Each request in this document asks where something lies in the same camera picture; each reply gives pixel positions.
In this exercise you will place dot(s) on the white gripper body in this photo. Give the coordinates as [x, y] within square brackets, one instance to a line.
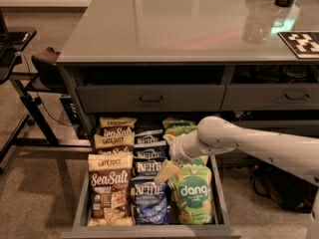
[177, 150]

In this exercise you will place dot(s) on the blue kettle chip bag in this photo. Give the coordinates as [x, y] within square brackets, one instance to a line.
[149, 136]
[147, 168]
[149, 201]
[151, 150]

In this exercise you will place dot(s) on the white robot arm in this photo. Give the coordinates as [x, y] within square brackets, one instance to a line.
[295, 154]

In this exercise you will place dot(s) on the green dang bag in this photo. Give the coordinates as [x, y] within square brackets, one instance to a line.
[191, 189]
[199, 161]
[171, 122]
[178, 130]

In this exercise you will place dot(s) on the rear green Dang bag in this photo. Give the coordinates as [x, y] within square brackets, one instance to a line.
[171, 122]

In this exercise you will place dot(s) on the front green Dang bag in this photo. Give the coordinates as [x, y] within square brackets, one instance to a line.
[191, 189]

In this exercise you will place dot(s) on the closed grey top left drawer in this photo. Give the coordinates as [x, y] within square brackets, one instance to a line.
[150, 98]

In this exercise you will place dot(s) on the middle brown sea salt bag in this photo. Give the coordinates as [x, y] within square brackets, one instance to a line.
[116, 144]

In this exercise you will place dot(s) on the brown sea salt bag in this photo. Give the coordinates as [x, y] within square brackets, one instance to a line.
[111, 126]
[110, 187]
[116, 144]

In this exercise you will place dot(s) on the front brown sea salt bag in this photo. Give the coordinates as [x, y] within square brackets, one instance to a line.
[110, 187]

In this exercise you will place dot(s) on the rear brown sea salt bag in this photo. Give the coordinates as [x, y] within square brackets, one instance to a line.
[111, 126]

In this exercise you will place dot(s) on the grey top right drawer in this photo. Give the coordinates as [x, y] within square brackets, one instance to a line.
[271, 97]

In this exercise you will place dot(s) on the open grey middle drawer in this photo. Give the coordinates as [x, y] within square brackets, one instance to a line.
[219, 229]

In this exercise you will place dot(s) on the grey cabinet counter unit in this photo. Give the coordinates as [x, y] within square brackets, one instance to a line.
[186, 42]

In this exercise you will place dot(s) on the grey right middle drawer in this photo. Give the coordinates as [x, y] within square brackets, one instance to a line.
[298, 127]

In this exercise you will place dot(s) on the black bag on floor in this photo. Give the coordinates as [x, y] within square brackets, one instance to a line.
[288, 191]

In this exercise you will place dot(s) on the black power strip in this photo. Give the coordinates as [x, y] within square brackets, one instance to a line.
[69, 109]

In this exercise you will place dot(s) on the black chair seat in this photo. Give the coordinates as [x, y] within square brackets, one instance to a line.
[45, 63]

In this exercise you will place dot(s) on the black white fiducial marker board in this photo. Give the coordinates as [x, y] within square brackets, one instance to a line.
[304, 44]

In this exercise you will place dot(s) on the black standing desk frame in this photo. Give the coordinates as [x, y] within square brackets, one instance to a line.
[12, 44]

